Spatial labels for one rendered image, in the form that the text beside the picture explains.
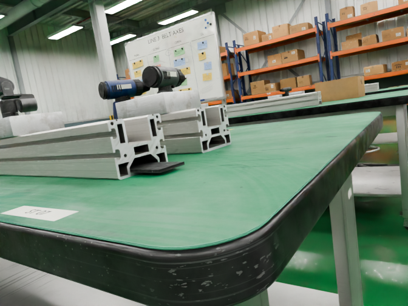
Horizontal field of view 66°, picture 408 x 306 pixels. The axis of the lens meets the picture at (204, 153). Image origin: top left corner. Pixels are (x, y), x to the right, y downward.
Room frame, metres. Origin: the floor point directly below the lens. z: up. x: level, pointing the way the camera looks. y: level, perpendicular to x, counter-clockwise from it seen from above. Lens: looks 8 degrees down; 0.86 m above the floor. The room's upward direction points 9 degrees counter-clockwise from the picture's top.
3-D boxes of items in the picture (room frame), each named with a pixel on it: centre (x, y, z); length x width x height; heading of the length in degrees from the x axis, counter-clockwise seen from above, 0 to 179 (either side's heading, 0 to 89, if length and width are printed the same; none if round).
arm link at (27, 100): (1.28, 0.70, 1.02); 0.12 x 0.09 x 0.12; 138
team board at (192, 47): (4.22, 0.24, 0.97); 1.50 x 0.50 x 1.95; 55
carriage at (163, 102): (0.71, 0.09, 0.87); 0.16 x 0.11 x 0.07; 50
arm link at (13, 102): (1.25, 0.72, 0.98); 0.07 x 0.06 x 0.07; 138
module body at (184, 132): (0.87, 0.28, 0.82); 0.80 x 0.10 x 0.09; 50
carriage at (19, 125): (0.73, 0.40, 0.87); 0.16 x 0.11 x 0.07; 50
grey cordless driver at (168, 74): (0.95, 0.07, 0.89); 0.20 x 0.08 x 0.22; 152
